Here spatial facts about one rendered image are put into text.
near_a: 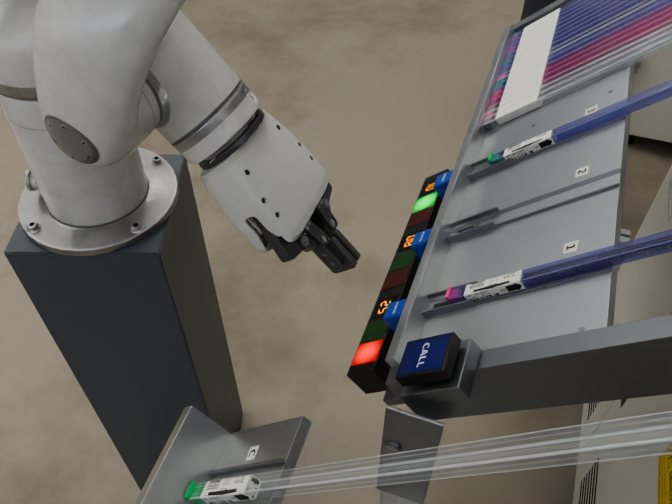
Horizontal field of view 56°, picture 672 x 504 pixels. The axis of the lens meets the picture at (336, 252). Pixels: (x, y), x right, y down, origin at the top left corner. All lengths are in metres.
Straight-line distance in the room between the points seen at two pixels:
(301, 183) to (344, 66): 1.79
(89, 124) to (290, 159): 0.19
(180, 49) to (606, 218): 0.39
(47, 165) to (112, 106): 0.28
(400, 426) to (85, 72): 0.37
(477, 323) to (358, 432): 0.82
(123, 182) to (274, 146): 0.24
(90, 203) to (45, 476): 0.81
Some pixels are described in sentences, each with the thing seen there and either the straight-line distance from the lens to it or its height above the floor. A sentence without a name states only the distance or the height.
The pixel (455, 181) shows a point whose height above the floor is 0.74.
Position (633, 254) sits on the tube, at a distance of 0.55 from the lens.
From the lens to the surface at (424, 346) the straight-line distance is 0.54.
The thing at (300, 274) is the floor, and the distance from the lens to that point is 1.63.
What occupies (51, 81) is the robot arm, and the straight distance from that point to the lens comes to 0.48.
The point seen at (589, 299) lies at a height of 0.84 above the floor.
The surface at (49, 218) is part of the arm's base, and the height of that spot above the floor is 0.71.
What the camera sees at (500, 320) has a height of 0.78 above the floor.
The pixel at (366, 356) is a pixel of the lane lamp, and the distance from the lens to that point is 0.69.
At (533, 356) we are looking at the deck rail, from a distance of 0.52.
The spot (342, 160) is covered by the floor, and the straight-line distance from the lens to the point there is 1.94.
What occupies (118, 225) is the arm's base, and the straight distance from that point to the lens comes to 0.79.
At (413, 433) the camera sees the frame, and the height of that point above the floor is 0.73.
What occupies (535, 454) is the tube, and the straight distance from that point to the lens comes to 0.33.
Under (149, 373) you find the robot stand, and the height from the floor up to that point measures 0.44.
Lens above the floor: 1.24
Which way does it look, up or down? 48 degrees down
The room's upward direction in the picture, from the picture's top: straight up
